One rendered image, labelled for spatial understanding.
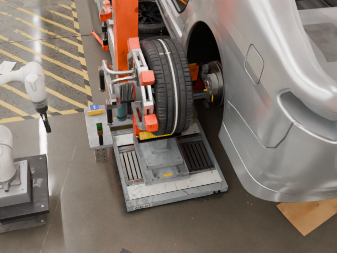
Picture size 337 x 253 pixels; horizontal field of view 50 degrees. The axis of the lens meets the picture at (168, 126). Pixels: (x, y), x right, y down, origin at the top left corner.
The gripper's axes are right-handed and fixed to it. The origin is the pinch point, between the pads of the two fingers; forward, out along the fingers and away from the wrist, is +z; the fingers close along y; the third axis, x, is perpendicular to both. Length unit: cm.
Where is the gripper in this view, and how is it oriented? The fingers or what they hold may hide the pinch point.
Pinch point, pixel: (47, 128)
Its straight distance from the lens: 246.0
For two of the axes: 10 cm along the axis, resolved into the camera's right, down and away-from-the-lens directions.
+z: -0.1, 7.1, 7.1
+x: 9.4, -2.3, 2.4
